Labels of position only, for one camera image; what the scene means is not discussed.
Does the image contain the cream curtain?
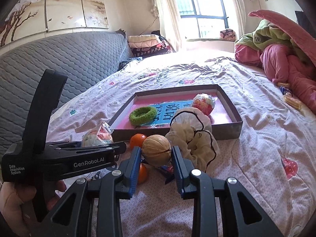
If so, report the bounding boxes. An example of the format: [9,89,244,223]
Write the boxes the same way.
[150,0,182,51]
[232,0,247,38]

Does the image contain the grey quilted headboard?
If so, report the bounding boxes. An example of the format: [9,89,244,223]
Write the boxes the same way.
[1,30,132,155]

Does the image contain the red snack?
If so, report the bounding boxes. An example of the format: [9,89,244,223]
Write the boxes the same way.
[81,121,114,147]
[191,93,216,116]

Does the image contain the pink and green quilt pile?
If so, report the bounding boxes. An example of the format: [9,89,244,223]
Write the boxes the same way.
[235,10,315,112]

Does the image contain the shallow grey cardboard tray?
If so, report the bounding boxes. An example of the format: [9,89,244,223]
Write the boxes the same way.
[108,84,244,142]

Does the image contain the blossom wall painting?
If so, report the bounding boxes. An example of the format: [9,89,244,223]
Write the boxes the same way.
[1,0,109,46]

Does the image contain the pink strawberry print bedsheet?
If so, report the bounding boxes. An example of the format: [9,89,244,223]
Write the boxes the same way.
[47,51,315,236]

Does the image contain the yellow wrapped snack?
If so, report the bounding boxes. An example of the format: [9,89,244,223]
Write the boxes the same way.
[282,95,302,111]

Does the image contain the person's left hand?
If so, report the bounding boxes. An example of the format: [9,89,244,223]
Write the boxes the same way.
[0,179,68,237]

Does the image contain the floral cushion on windowsill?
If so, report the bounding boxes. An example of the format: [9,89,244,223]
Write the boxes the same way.
[220,28,236,41]

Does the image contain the blue Oreo cookie packet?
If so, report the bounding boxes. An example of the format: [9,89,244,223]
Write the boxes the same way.
[158,165,175,185]

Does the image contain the cream right curtain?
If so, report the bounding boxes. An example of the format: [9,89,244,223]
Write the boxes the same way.
[232,0,247,38]

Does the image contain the stack of folded blankets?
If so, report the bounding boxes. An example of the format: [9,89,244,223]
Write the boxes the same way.
[127,34,175,58]

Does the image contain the orange tangerine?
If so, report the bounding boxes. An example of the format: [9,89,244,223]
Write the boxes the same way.
[138,163,148,184]
[130,133,147,149]

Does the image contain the dark framed window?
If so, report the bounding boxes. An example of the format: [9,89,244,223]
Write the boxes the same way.
[175,0,229,40]

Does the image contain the green fuzzy hair ring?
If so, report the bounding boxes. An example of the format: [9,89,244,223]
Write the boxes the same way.
[128,105,158,126]

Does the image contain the small blue snack packet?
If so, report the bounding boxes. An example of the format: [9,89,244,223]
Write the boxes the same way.
[277,82,292,96]

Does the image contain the cream left curtain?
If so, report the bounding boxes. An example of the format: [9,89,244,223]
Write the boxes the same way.
[150,0,182,51]

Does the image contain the tan walnut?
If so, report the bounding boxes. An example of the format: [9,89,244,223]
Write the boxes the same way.
[142,135,171,167]

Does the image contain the dark clothing by headboard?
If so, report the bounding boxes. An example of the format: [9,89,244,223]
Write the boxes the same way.
[118,57,143,71]

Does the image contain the cream mesh scrunchie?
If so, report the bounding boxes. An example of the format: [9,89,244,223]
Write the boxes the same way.
[166,107,220,172]

